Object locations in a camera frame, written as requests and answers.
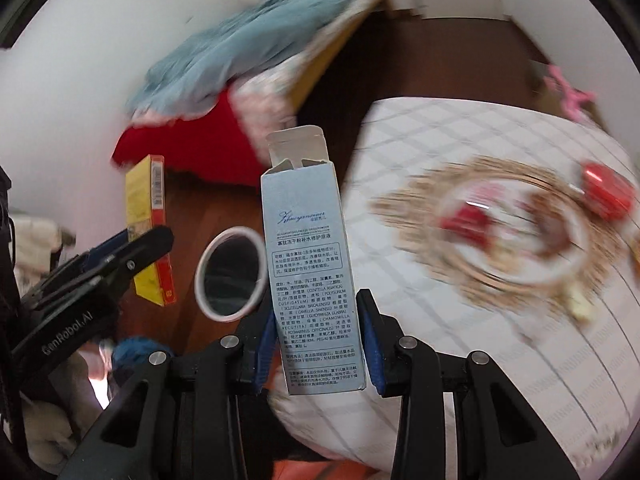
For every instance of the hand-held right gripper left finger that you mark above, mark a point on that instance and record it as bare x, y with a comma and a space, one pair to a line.
264, 360

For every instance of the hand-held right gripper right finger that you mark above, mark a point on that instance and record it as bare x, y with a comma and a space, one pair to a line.
372, 355

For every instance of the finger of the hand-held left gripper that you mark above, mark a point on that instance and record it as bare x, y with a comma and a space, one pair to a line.
111, 246
142, 252

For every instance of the yellow and red carton box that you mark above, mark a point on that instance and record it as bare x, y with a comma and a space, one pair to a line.
145, 195

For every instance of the light blue carton box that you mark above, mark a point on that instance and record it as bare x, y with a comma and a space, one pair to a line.
310, 265

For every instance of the beige cloth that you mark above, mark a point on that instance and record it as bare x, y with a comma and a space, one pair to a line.
55, 410

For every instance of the blue knit object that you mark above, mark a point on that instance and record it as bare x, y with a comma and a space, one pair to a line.
134, 352

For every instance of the round white-rimmed mirror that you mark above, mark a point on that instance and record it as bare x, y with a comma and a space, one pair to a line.
230, 276

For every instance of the red blanket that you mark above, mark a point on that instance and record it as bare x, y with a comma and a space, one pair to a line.
195, 145

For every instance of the pink floral quilt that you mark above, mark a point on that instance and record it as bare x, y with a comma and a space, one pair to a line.
280, 105

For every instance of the light blue blanket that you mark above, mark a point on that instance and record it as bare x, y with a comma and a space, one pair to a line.
250, 40

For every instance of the red shiny object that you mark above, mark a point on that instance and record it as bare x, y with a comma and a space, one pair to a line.
604, 189

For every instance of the pink plastic object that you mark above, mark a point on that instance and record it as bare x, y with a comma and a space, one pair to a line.
567, 92

